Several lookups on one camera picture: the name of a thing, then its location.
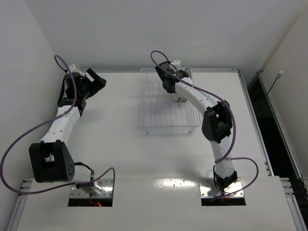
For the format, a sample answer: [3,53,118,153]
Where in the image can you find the metal base plate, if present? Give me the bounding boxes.
[69,179,114,199]
[199,178,244,199]

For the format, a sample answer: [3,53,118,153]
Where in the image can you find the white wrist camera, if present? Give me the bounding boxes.
[170,60,181,71]
[68,64,84,76]

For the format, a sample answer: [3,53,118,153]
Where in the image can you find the orange sunburst ceramic plate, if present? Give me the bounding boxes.
[184,67,193,79]

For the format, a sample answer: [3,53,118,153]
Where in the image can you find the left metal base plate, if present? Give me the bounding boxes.
[69,179,114,199]

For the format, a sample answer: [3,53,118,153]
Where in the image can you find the white front cover board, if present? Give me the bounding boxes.
[18,177,296,231]

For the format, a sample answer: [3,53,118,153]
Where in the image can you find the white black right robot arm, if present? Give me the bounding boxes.
[155,61,237,192]

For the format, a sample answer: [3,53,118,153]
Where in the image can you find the grey flower pattern plate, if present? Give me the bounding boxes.
[171,93,187,103]

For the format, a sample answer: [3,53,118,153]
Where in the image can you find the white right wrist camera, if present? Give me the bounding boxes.
[170,60,181,71]

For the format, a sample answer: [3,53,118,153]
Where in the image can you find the white wire dish rack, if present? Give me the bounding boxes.
[140,72,202,136]

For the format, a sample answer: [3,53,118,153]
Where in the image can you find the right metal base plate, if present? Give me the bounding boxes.
[199,178,244,199]

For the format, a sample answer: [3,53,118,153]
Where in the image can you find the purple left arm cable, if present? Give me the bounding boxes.
[0,54,116,195]

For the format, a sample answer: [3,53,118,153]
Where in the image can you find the black wall cable with plug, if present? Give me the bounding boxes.
[255,70,284,114]

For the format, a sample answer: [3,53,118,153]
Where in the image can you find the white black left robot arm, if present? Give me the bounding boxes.
[29,66,106,191]

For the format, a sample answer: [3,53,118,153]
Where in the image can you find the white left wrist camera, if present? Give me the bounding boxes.
[68,64,84,76]

